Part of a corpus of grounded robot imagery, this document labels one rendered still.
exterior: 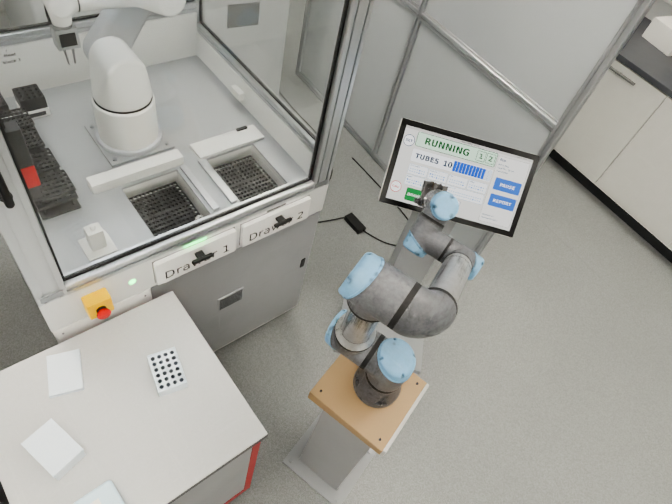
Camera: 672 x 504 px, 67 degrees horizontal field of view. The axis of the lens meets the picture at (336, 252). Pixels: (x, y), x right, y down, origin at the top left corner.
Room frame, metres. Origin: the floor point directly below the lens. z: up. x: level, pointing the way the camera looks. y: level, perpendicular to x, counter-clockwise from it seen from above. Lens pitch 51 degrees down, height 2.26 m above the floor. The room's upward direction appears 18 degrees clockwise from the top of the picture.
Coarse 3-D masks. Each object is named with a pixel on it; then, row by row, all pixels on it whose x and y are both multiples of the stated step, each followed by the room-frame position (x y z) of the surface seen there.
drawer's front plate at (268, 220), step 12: (288, 204) 1.22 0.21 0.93; (300, 204) 1.25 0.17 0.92; (264, 216) 1.14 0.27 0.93; (276, 216) 1.17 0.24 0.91; (288, 216) 1.21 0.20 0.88; (300, 216) 1.26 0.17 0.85; (252, 228) 1.09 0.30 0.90; (264, 228) 1.13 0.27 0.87; (276, 228) 1.17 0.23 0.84; (240, 240) 1.07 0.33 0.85; (252, 240) 1.09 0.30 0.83
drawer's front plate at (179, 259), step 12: (204, 240) 0.96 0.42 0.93; (216, 240) 0.98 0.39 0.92; (228, 240) 1.01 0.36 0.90; (180, 252) 0.89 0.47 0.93; (192, 252) 0.91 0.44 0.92; (204, 252) 0.94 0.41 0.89; (216, 252) 0.98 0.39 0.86; (228, 252) 1.02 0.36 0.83; (156, 264) 0.82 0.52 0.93; (168, 264) 0.85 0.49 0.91; (180, 264) 0.88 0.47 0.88; (192, 264) 0.91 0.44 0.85; (204, 264) 0.94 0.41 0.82; (156, 276) 0.81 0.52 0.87; (168, 276) 0.84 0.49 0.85
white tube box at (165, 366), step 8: (160, 352) 0.61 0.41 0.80; (168, 352) 0.62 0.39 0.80; (176, 352) 0.62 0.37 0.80; (152, 360) 0.59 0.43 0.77; (160, 360) 0.59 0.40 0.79; (168, 360) 0.60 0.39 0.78; (176, 360) 0.60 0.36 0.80; (152, 368) 0.56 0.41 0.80; (160, 368) 0.56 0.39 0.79; (168, 368) 0.57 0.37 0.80; (176, 368) 0.58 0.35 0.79; (160, 376) 0.54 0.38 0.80; (168, 376) 0.55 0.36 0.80; (176, 376) 0.56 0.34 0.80; (184, 376) 0.56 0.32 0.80; (160, 384) 0.52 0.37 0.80; (168, 384) 0.53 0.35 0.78; (176, 384) 0.53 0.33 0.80; (184, 384) 0.54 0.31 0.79; (160, 392) 0.50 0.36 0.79; (168, 392) 0.51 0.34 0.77
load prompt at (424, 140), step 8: (424, 136) 1.52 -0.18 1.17; (432, 136) 1.53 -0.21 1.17; (416, 144) 1.50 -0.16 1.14; (424, 144) 1.50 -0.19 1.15; (432, 144) 1.51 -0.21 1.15; (440, 144) 1.52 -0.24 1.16; (448, 144) 1.52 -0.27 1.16; (456, 144) 1.53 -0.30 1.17; (464, 144) 1.54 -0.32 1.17; (440, 152) 1.50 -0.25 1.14; (448, 152) 1.51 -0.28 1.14; (456, 152) 1.51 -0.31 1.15; (464, 152) 1.52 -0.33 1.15; (472, 152) 1.53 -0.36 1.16; (480, 152) 1.53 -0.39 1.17; (488, 152) 1.54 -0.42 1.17; (472, 160) 1.51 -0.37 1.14; (480, 160) 1.51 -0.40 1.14; (488, 160) 1.52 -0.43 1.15
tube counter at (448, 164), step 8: (448, 160) 1.49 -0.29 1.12; (456, 160) 1.50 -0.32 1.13; (448, 168) 1.47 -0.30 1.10; (456, 168) 1.48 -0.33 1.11; (464, 168) 1.48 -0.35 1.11; (472, 168) 1.49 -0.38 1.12; (480, 168) 1.50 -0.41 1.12; (472, 176) 1.47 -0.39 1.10; (480, 176) 1.48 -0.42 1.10; (488, 176) 1.49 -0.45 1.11
